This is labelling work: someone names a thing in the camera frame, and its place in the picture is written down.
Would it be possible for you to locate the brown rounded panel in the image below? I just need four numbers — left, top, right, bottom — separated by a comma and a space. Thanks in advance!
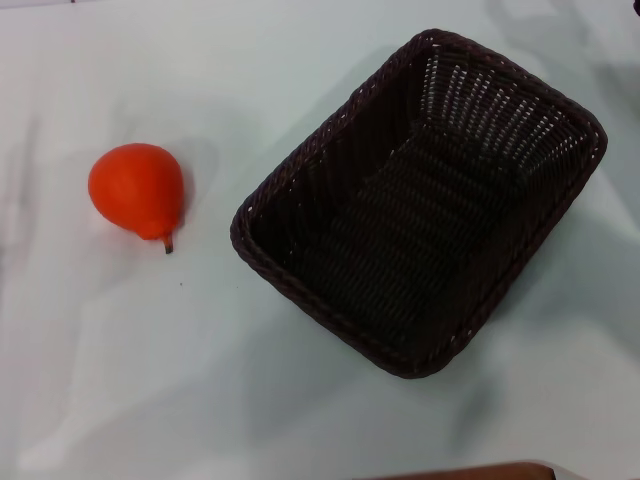
367, 461, 557, 480

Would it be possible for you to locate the orange plastic pear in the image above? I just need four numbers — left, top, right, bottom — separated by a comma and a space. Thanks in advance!
87, 142, 186, 255

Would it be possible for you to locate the black woven rectangular basket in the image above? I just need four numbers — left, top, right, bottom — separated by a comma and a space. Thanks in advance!
229, 28, 609, 380

